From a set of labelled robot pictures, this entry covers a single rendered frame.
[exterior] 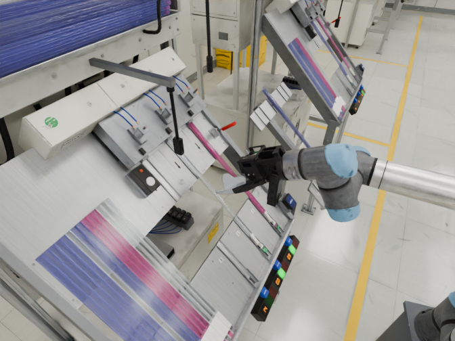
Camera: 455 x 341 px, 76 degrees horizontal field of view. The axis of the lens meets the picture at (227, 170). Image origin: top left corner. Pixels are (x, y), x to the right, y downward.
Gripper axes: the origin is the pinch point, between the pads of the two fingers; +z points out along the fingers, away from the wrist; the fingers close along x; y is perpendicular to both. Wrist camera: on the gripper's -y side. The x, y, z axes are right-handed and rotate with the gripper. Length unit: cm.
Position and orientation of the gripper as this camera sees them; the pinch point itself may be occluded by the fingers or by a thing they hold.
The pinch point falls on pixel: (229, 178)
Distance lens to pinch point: 84.6
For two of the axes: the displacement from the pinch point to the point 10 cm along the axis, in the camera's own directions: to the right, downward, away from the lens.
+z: -7.6, 0.8, 6.5
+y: -4.3, -8.1, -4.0
